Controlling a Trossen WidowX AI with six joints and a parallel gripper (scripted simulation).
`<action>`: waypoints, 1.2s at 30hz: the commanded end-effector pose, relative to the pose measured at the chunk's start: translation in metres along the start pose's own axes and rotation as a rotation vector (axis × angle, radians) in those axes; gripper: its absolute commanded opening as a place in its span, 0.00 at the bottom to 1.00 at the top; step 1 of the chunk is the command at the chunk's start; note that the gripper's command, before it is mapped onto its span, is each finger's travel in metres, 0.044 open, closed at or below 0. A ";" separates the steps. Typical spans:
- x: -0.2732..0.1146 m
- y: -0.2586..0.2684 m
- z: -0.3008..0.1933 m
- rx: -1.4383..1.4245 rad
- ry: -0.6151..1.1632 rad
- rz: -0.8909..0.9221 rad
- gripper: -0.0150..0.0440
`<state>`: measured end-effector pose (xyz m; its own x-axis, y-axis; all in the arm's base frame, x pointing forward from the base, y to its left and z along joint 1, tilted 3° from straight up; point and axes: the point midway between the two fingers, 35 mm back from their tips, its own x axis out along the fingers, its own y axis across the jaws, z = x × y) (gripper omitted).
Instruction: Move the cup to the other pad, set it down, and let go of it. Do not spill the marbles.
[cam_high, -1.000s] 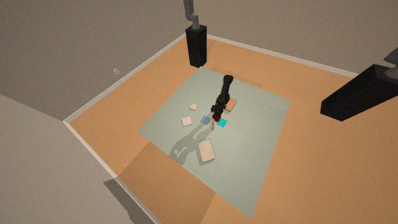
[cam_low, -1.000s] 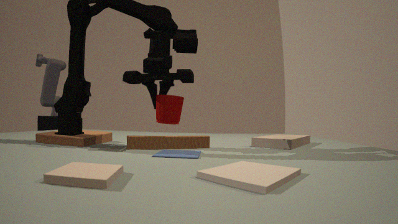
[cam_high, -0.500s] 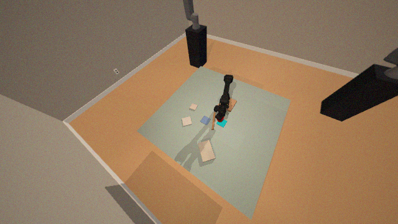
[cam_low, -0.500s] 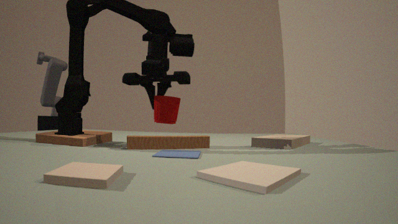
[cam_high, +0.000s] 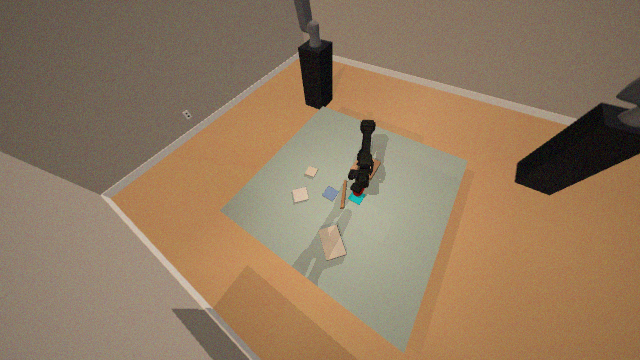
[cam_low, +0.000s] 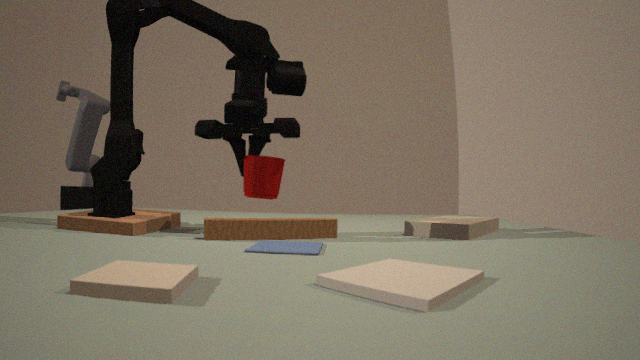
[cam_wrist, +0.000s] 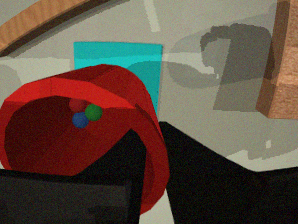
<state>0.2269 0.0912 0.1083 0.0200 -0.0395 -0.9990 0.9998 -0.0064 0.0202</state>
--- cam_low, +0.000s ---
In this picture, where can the brown wooden bar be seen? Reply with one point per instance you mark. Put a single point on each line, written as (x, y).
(229, 229)

